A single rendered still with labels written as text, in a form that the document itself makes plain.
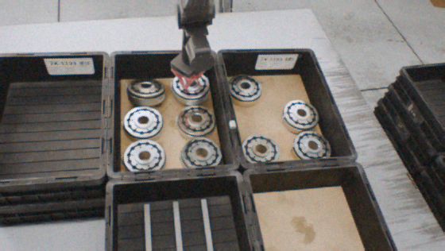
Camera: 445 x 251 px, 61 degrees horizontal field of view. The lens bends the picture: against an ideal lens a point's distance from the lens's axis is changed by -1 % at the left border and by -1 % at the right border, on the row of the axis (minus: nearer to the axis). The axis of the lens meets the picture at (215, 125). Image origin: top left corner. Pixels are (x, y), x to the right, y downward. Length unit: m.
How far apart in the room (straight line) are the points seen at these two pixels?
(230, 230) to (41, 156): 0.50
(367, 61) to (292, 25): 1.22
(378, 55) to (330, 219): 2.03
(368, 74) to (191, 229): 2.02
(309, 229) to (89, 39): 1.02
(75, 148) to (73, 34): 0.61
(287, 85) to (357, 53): 1.65
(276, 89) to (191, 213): 0.49
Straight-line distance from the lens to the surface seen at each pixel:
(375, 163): 1.31
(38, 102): 1.15
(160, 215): 0.92
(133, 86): 1.07
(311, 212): 0.98
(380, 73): 2.76
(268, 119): 1.10
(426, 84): 2.03
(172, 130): 1.03
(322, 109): 1.12
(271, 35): 1.58
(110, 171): 0.86
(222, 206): 0.94
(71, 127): 1.07
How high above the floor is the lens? 1.67
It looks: 53 degrees down
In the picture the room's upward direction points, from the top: 11 degrees clockwise
